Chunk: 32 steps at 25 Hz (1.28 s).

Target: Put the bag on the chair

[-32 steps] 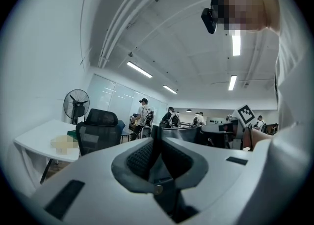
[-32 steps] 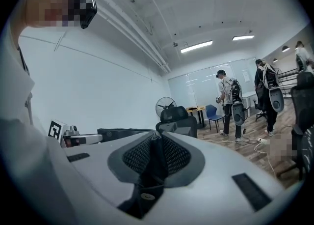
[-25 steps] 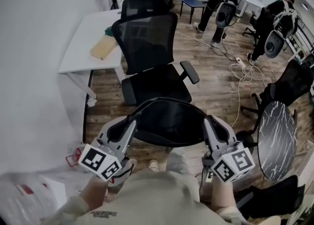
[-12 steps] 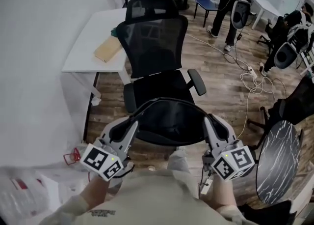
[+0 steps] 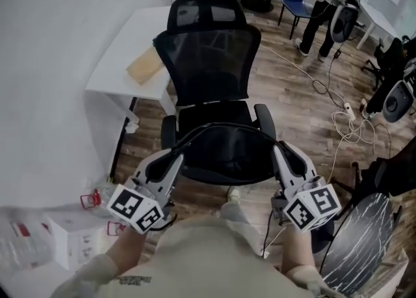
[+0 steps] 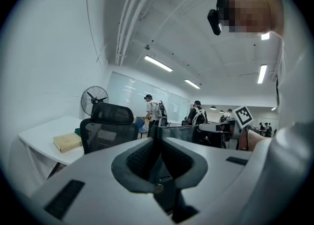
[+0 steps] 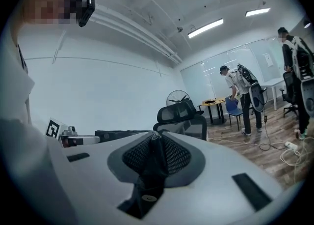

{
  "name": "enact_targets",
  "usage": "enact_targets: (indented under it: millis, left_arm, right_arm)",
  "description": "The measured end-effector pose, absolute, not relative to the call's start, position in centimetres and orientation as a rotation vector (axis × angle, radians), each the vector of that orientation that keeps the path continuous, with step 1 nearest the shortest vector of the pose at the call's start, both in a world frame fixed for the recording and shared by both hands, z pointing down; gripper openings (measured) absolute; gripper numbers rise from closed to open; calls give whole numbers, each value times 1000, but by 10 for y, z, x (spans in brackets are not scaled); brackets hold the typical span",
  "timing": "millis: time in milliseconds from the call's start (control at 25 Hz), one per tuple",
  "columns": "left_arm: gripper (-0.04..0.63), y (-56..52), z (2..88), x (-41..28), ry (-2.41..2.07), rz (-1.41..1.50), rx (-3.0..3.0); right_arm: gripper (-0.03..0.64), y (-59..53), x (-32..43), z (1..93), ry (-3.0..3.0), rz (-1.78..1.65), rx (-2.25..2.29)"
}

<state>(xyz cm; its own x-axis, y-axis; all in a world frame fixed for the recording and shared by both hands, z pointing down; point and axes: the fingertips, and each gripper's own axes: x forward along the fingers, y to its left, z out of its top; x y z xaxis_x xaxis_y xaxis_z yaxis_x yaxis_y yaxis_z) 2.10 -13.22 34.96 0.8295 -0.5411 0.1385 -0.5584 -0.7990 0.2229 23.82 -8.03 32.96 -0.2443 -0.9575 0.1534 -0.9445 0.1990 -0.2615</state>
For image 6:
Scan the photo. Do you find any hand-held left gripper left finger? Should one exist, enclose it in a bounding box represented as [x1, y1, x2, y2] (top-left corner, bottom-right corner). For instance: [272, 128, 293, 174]
[30, 137, 173, 225]

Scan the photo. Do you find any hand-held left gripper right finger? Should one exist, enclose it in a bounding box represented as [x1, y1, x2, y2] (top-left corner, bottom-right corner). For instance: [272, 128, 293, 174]
[161, 137, 254, 217]

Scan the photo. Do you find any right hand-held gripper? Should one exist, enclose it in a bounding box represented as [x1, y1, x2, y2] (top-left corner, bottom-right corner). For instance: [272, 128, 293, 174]
[197, 105, 254, 150]

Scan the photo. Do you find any black mesh office chair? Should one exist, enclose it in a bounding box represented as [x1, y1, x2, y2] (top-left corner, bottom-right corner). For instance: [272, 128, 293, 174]
[79, 102, 140, 155]

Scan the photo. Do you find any person's right forearm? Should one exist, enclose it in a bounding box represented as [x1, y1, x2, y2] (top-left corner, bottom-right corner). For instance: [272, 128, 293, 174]
[238, 129, 267, 152]

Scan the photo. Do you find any blue plastic chair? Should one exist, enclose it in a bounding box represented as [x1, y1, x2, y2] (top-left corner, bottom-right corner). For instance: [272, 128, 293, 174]
[135, 116, 149, 138]

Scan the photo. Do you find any long ceiling light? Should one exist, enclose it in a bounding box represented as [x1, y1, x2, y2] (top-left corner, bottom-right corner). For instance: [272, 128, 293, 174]
[144, 55, 174, 73]
[257, 64, 268, 84]
[184, 79, 201, 89]

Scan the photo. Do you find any tan flat cardboard box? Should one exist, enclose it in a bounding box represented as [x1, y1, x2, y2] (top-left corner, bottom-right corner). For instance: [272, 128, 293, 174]
[52, 132, 83, 154]

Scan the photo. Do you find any person's beige shirt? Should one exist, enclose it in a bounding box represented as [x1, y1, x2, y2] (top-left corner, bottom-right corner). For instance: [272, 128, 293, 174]
[244, 0, 314, 225]

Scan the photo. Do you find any white desk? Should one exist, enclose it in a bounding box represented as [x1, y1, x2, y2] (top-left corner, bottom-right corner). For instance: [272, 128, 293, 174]
[18, 115, 86, 180]

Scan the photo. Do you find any black floor fan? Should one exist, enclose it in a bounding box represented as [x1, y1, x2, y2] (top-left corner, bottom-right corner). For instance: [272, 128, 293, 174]
[80, 85, 109, 117]

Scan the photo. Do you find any person's head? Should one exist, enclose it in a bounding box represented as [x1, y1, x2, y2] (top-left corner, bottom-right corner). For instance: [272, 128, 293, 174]
[216, 0, 287, 39]

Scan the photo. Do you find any black head-worn camera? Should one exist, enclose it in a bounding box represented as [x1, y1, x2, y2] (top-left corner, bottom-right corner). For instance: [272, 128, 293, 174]
[207, 8, 223, 36]

